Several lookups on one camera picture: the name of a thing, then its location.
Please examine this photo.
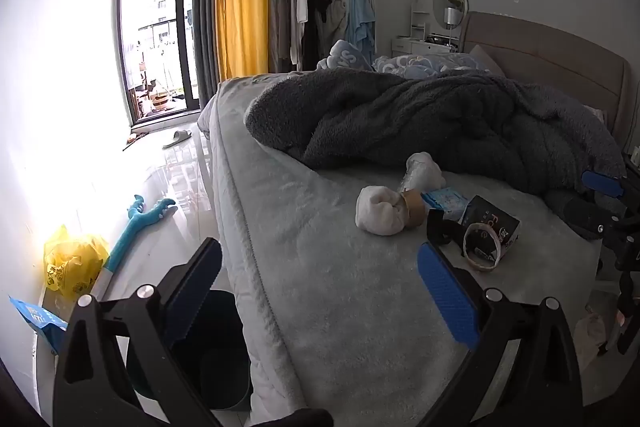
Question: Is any brown tape roll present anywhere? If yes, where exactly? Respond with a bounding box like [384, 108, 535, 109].
[397, 189, 427, 228]

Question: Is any blue pet food bag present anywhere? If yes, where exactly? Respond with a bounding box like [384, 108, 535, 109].
[10, 296, 68, 350]

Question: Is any dark teal trash bin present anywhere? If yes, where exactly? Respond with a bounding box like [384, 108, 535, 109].
[125, 289, 253, 413]

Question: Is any clear printed tape roll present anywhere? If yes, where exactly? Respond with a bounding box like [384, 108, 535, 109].
[462, 223, 503, 272]

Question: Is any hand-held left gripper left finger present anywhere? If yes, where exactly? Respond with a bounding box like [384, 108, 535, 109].
[52, 237, 223, 427]

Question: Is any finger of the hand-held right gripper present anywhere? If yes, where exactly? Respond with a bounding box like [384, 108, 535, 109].
[581, 168, 627, 200]
[561, 198, 621, 241]

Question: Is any bubble wrap piece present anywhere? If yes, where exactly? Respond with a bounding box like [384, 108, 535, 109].
[399, 167, 447, 195]

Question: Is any bed with grey cover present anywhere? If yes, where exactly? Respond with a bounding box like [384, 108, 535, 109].
[197, 74, 606, 427]

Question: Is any yellow plastic bag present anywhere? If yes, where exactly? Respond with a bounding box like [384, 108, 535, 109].
[43, 225, 110, 300]

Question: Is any black framed glass door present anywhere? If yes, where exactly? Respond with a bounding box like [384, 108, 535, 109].
[114, 0, 202, 128]

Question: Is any pale green slipper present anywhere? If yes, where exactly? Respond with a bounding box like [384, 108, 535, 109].
[162, 129, 193, 149]

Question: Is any pink pillow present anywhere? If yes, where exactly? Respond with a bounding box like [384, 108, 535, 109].
[469, 44, 507, 76]

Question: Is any white table lamp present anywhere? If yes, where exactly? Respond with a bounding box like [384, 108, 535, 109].
[444, 7, 461, 48]

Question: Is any grey curtain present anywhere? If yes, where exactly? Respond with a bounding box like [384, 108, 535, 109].
[192, 0, 223, 105]

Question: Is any blue tissue packet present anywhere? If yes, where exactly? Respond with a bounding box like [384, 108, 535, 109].
[421, 188, 471, 224]

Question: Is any blue dinosaur grabber toy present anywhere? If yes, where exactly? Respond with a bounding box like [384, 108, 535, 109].
[90, 194, 177, 303]

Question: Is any white vanity table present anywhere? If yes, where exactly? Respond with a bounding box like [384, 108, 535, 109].
[391, 0, 463, 56]

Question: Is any dark grey fleece blanket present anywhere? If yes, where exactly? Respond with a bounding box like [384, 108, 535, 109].
[245, 69, 626, 240]

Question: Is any black hanging garment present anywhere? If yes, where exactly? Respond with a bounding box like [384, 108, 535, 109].
[289, 0, 333, 64]

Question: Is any beige upholstered headboard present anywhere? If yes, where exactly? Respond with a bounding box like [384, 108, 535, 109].
[457, 11, 632, 148]

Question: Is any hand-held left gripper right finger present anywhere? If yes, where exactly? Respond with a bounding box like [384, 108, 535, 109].
[417, 241, 586, 427]

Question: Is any white hanging garment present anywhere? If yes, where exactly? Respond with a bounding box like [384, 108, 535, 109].
[296, 0, 312, 58]

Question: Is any balled white sock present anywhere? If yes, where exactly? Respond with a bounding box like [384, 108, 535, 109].
[356, 185, 407, 236]

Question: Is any black snack packet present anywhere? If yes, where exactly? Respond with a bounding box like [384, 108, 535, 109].
[427, 196, 521, 264]

